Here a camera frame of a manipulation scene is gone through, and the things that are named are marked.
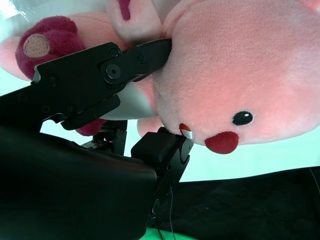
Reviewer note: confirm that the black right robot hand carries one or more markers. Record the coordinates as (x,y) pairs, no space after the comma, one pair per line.
(62,175)

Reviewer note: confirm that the pink plush beaver doll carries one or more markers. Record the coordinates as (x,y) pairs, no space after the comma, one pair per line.
(237,62)

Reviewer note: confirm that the green cloth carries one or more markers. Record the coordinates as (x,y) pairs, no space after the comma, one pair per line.
(180,235)

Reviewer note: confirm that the black backdrop curtain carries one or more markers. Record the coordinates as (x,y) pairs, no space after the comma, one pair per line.
(250,205)

